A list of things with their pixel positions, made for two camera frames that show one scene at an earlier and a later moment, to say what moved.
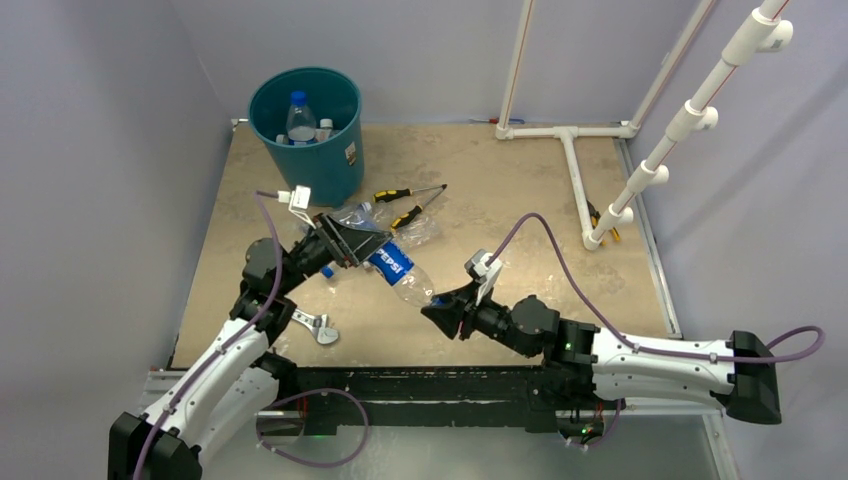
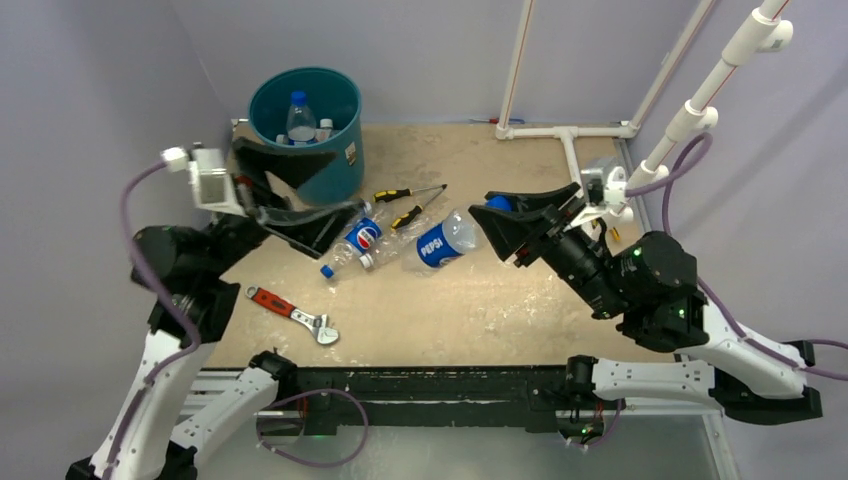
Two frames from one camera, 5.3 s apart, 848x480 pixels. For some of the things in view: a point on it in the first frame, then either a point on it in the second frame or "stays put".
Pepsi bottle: (393, 264) to (442, 244)
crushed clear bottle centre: (418, 231) stays put
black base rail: (433, 396) stays put
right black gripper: (455, 307) to (508, 227)
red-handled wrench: (318, 325) stays put
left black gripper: (353, 245) to (313, 226)
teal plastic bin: (334, 171) stays put
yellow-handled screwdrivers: (382, 196) stays put
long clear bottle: (324, 133) stays put
